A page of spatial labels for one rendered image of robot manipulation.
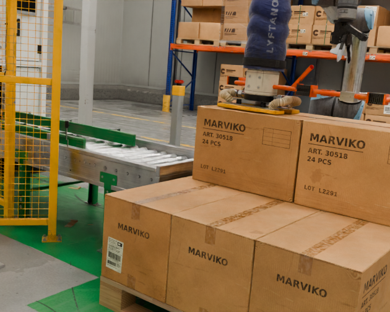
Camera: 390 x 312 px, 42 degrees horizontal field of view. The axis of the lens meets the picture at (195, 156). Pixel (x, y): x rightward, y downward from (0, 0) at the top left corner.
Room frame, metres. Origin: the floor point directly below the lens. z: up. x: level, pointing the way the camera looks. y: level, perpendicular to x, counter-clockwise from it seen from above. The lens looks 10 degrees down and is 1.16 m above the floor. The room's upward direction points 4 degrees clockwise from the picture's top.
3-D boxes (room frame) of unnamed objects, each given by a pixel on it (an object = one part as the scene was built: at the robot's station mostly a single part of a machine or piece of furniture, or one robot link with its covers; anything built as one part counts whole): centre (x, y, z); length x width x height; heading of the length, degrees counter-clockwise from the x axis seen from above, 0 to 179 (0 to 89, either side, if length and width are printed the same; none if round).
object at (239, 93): (2.68, -0.32, 1.01); 0.34 x 0.25 x 0.06; 56
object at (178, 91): (3.68, 0.15, 0.50); 0.07 x 0.07 x 1.00; 54
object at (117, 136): (4.06, 1.06, 0.60); 1.60 x 0.10 x 0.09; 54
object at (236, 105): (2.60, -0.26, 0.97); 0.34 x 0.10 x 0.05; 56
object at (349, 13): (2.45, -0.65, 1.44); 0.10 x 0.09 x 0.05; 145
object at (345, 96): (2.42, -0.70, 1.06); 0.07 x 0.07 x 0.04; 56
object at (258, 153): (2.69, -0.35, 0.74); 0.60 x 0.40 x 0.40; 54
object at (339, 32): (2.46, -0.65, 1.36); 0.09 x 0.08 x 0.12; 55
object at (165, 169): (2.94, -0.01, 0.58); 0.70 x 0.03 x 0.06; 144
